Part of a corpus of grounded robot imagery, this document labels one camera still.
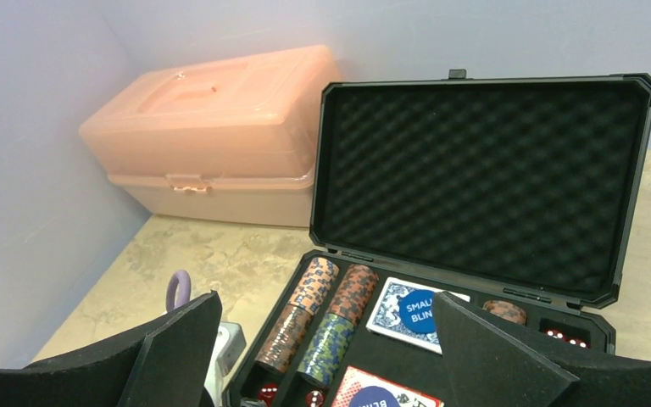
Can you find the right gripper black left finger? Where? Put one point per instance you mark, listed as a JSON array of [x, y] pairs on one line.
[[163, 362]]

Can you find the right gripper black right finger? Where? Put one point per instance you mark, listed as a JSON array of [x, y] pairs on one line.
[[489, 361]]

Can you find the brown poker chip stack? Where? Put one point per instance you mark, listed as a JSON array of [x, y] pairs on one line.
[[506, 311]]

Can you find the red die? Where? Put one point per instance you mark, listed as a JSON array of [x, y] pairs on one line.
[[314, 398], [555, 334], [267, 393], [578, 342]]

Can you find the black poker set case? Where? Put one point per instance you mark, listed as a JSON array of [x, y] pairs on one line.
[[521, 190]]

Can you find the blue small blind button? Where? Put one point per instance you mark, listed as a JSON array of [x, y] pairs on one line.
[[374, 396], [415, 311]]

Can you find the blue card deck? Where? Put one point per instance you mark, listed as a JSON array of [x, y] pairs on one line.
[[385, 319]]

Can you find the brown lower chip stack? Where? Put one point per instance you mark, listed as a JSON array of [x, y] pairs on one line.
[[284, 339]]

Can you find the red card deck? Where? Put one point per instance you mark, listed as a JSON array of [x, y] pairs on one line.
[[360, 388]]

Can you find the dark red chip stack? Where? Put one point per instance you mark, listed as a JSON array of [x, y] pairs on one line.
[[354, 293]]

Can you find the green chip stack in case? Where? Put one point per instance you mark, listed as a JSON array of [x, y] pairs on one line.
[[325, 351]]

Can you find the orange chip stack in case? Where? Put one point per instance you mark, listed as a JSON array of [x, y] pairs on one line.
[[314, 285]]

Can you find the pink plastic storage box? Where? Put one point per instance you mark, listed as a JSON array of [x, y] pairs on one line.
[[232, 140]]

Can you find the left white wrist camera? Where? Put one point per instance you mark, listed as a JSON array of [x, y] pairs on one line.
[[229, 345]]

